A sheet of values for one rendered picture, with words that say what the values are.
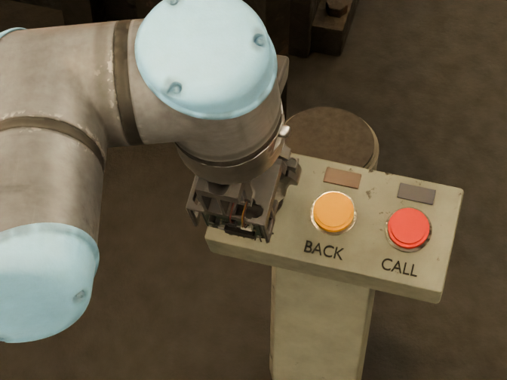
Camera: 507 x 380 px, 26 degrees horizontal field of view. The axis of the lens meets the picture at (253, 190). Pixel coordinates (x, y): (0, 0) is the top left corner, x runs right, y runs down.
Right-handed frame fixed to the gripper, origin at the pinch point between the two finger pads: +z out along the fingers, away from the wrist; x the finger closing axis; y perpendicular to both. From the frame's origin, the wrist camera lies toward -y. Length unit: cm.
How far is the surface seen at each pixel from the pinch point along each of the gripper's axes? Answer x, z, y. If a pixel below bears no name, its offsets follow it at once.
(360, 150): 7.3, 14.4, -12.0
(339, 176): 7.1, 1.4, -3.8
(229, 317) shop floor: -11, 65, 1
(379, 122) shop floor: 3, 81, -43
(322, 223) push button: 6.7, 0.7, 1.6
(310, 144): 1.6, 14.2, -11.4
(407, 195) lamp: 14.1, 1.4, -3.4
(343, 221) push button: 8.7, 0.5, 0.9
